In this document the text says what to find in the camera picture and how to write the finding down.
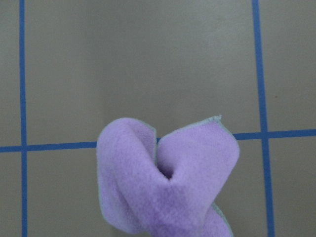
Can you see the purple microfiber cloth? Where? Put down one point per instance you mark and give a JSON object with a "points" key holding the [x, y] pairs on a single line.
{"points": [[166, 187]]}

